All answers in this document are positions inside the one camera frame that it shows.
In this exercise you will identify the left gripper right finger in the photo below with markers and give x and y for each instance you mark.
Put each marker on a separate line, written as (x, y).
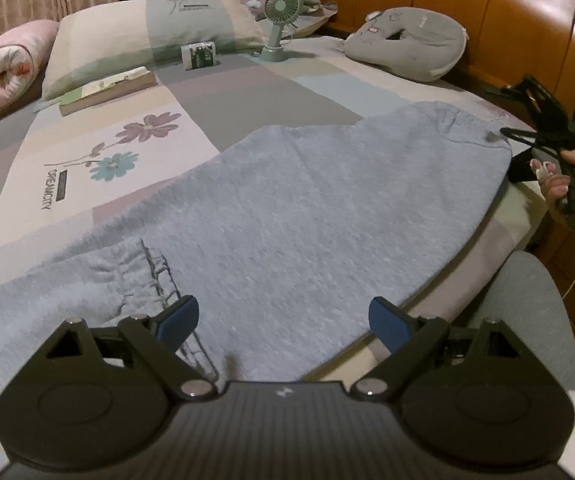
(413, 343)

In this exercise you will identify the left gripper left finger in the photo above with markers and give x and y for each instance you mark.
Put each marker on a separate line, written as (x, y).
(156, 341)

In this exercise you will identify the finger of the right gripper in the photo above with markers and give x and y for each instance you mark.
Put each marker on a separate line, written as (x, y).
(517, 135)
(520, 93)

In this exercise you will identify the grey sweatpants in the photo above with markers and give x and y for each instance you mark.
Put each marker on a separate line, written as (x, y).
(283, 239)

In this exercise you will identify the person right hand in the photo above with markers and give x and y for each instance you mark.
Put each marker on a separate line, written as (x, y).
(553, 186)

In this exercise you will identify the grey plush cushion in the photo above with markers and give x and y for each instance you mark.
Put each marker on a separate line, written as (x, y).
(412, 43)

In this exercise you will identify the patchwork bed sheet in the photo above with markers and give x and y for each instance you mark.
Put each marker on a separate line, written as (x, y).
(62, 175)

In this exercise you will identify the green paperback book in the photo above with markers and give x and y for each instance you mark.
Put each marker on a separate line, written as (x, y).
(106, 89)

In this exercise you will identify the green handheld fan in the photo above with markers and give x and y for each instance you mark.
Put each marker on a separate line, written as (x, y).
(280, 13)

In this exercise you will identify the green white tissue pack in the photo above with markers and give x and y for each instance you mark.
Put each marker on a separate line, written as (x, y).
(199, 55)

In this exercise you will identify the patchwork pillow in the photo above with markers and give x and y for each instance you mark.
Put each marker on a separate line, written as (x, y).
(110, 38)

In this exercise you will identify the folded pink quilt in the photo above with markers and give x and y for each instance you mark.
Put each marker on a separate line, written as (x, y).
(24, 53)

